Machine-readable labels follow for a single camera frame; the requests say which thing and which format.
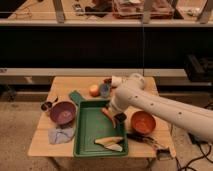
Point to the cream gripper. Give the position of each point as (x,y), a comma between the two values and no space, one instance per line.
(111,111)

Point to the dark brown eraser block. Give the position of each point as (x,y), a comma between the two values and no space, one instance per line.
(122,118)

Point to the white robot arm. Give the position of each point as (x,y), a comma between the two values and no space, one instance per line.
(130,91)

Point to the orange red bowl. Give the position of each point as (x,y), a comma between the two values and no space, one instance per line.
(143,122)

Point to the purple bowl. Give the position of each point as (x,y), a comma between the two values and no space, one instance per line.
(63,112)

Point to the green plastic tray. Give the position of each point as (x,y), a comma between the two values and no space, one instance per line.
(92,124)

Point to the blue grey round object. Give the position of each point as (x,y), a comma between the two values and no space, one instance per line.
(105,90)

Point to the orange fruit toy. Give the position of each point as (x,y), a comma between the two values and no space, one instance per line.
(94,90)

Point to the white cup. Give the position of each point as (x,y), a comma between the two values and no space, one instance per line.
(116,81)

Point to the wooden table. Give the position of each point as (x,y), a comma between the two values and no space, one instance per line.
(60,88)

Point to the grey blue cloth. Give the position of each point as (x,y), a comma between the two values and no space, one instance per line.
(59,136)

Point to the black box on right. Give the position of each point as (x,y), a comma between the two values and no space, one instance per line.
(199,69)

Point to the black brush with handle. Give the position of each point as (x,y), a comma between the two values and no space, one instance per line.
(161,151)

